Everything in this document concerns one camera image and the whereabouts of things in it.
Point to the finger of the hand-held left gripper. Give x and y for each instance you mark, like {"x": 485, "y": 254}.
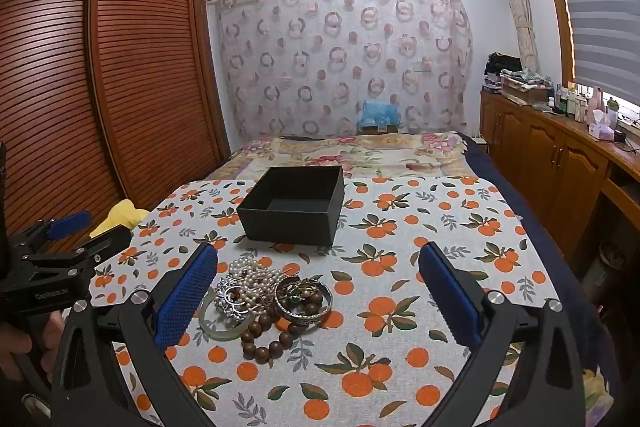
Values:
{"x": 107, "y": 241}
{"x": 70, "y": 223}

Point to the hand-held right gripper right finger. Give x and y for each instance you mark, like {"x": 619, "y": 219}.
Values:
{"x": 447, "y": 294}

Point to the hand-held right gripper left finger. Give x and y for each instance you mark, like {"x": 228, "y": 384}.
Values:
{"x": 185, "y": 297}

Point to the pale jade bangle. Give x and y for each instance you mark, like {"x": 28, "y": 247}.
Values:
{"x": 207, "y": 326}

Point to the black square box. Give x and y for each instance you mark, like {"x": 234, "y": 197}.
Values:
{"x": 290, "y": 227}

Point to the person's left hand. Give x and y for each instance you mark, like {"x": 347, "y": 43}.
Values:
{"x": 22, "y": 342}

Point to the yellow cloth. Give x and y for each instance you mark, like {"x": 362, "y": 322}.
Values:
{"x": 122, "y": 217}

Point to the ornate silver brooch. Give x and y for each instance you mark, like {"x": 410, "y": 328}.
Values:
{"x": 232, "y": 302}

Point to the orange print cloth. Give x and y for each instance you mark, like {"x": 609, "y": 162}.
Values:
{"x": 400, "y": 227}

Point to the small gold green ornament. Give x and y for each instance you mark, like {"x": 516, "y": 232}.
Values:
{"x": 296, "y": 294}

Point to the navy bed sheet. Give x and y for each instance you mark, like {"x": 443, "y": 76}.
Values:
{"x": 505, "y": 187}

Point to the engraved silver bangle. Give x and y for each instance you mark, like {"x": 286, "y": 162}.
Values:
{"x": 321, "y": 311}

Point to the slatted wooden wardrobe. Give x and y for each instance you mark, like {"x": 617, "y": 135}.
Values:
{"x": 140, "y": 82}

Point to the floral blanket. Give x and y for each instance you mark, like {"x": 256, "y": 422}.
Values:
{"x": 350, "y": 154}

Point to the wooden cabinet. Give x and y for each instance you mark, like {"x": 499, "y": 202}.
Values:
{"x": 530, "y": 142}

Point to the small cardboard box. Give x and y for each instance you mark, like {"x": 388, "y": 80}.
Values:
{"x": 380, "y": 130}

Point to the blue plastic bag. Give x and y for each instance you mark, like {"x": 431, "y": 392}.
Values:
{"x": 379, "y": 114}

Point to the folded towels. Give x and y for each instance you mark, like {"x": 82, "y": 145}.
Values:
{"x": 525, "y": 84}

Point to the pink tissue box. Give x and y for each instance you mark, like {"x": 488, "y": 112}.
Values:
{"x": 601, "y": 127}

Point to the group of cosmetic bottles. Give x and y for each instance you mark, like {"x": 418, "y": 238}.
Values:
{"x": 575, "y": 104}

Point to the stack of dark clothes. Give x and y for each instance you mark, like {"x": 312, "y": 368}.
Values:
{"x": 502, "y": 64}

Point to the circle patterned curtain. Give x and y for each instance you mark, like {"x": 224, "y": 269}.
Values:
{"x": 350, "y": 57}

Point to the striped window blind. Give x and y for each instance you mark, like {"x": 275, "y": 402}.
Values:
{"x": 595, "y": 7}

